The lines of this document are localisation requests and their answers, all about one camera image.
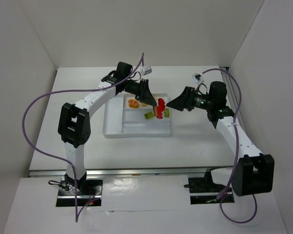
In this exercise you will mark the aluminium side rail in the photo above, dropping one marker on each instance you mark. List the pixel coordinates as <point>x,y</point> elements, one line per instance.
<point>233,97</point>

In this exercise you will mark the round orange lego piece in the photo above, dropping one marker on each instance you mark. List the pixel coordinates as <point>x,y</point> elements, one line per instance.
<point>133,103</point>

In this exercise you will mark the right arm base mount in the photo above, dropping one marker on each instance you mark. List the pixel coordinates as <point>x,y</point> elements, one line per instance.
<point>202,189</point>

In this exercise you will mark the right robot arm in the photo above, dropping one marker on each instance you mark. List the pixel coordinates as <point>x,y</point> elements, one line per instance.
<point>252,171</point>

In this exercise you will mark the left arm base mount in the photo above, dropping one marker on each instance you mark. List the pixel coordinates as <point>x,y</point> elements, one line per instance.
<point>91,193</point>

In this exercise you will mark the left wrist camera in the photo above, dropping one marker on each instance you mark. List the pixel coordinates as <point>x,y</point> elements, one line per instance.
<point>146,70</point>

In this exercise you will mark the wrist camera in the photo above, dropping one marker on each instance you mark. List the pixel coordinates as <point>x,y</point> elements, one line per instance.
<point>146,70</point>
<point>197,78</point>

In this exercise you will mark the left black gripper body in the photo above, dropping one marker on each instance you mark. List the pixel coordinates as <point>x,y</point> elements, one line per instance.
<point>143,90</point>

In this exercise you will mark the aluminium front rail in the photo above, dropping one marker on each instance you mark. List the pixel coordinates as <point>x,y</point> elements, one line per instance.
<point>128,172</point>

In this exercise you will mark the green yellow lego stack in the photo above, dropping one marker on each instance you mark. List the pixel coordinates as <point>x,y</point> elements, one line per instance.
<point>149,115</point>

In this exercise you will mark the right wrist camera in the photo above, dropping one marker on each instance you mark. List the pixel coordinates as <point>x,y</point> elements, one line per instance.
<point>197,78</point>

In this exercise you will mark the small green lego brick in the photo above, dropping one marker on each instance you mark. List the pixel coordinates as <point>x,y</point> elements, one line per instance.
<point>166,113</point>

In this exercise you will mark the white divided tray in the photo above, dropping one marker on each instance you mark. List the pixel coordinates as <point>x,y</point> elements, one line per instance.
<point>120,121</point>

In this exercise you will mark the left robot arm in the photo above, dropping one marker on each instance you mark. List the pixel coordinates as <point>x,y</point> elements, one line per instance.
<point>74,124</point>

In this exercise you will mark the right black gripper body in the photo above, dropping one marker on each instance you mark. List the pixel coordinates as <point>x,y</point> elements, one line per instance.
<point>186,98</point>

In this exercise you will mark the tan lego plate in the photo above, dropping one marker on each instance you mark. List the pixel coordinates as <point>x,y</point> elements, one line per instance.
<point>155,111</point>

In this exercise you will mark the red lego piece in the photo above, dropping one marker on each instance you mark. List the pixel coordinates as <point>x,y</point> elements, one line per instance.
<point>160,108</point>

